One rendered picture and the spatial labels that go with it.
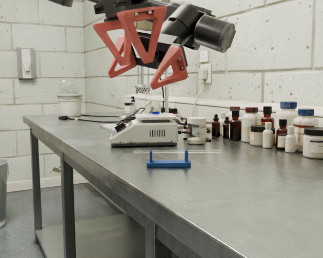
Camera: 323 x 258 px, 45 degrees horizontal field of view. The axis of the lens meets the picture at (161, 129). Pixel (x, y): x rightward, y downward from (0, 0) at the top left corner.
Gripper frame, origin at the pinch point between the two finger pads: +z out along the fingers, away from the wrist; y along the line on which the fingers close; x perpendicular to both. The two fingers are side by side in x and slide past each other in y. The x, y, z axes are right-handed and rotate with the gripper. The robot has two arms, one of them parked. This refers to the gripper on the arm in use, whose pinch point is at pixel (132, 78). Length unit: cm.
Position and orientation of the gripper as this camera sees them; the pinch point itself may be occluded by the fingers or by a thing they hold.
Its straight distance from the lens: 68.7
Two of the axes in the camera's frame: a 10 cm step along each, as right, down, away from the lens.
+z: -5.5, 6.9, -4.7
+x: -2.4, -6.7, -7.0
